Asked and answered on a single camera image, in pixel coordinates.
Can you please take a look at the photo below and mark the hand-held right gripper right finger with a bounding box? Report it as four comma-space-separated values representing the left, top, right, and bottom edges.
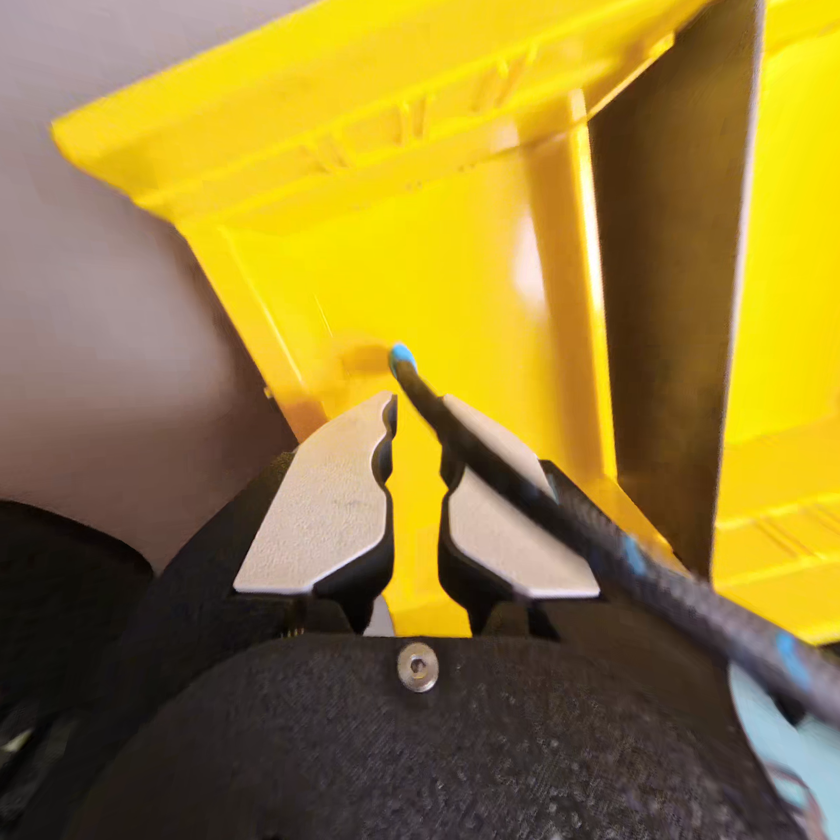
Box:
436, 394, 601, 636

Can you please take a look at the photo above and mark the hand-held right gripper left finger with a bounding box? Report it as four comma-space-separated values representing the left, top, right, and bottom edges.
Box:
233, 391, 399, 634

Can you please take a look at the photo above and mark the blue-flecked cable with green plugs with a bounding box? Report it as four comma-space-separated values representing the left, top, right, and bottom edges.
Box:
388, 343, 840, 739

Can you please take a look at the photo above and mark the yellow plastic bin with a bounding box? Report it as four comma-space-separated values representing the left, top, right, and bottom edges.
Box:
51, 0, 840, 647

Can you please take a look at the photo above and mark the black bin divider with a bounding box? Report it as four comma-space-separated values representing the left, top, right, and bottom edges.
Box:
586, 0, 765, 578

